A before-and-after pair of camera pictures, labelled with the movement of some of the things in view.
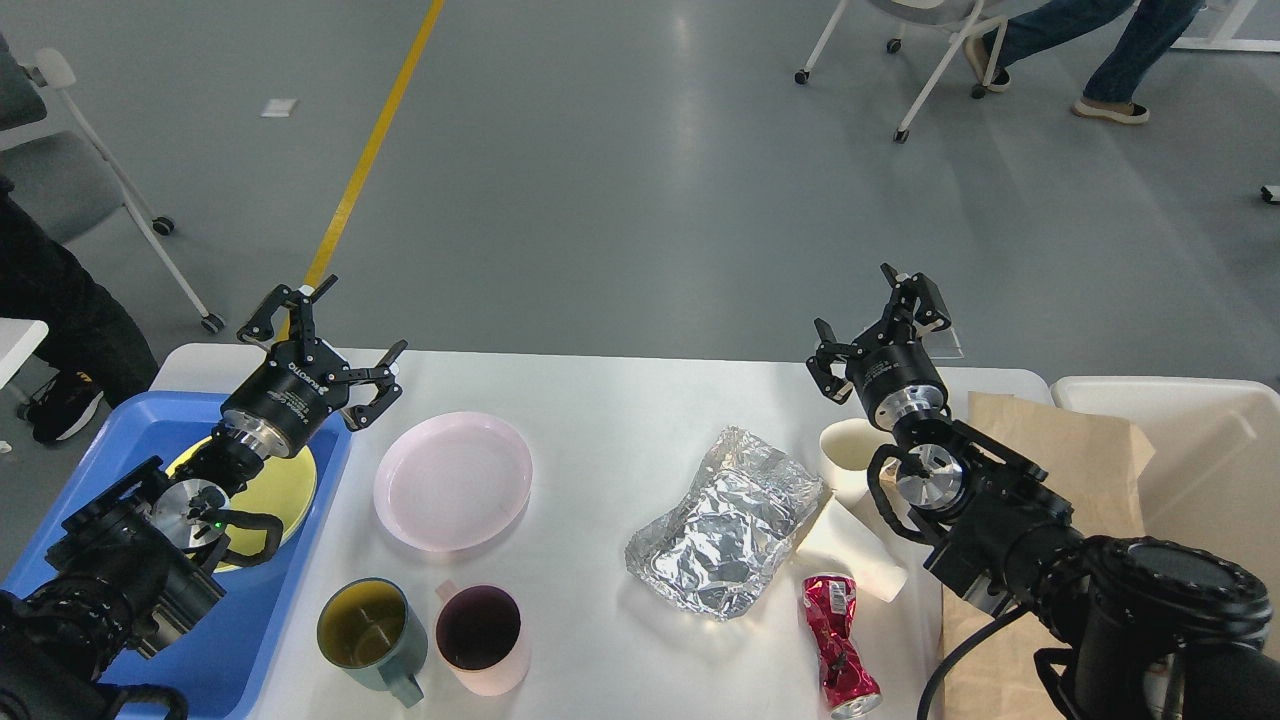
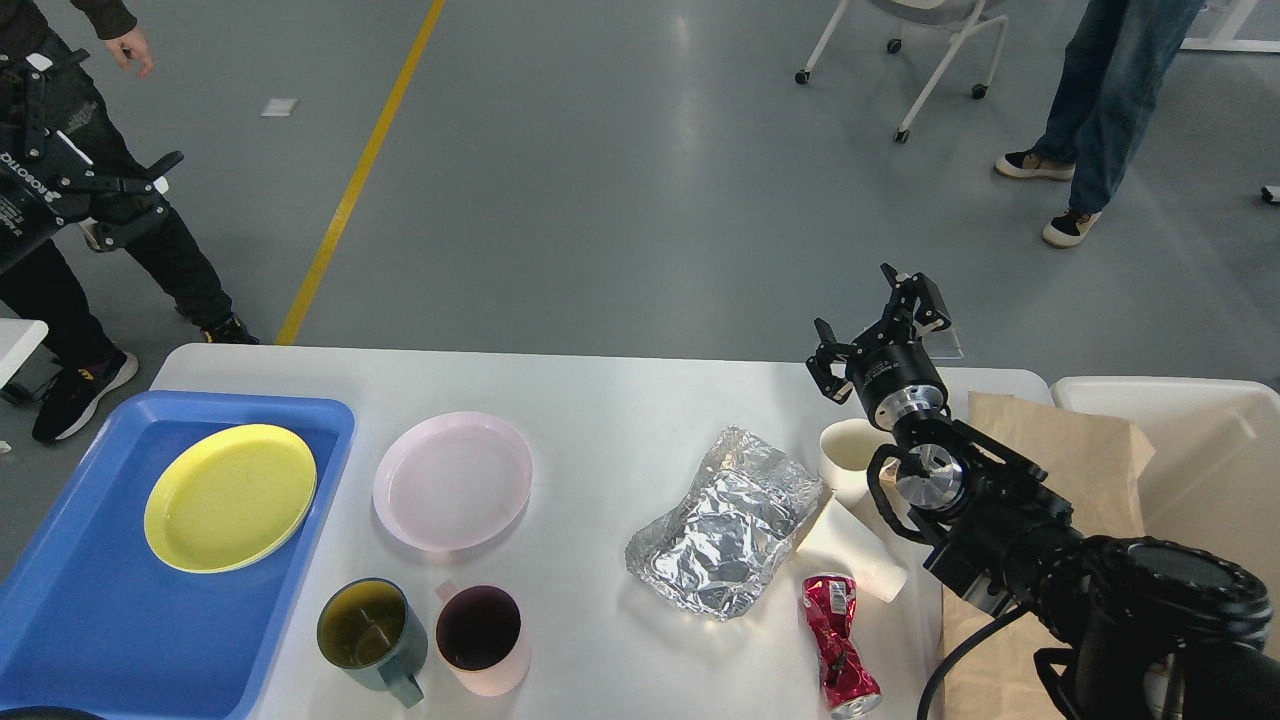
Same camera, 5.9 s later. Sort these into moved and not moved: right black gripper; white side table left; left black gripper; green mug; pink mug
Moved: left black gripper
Not moved: green mug; right black gripper; pink mug; white side table left
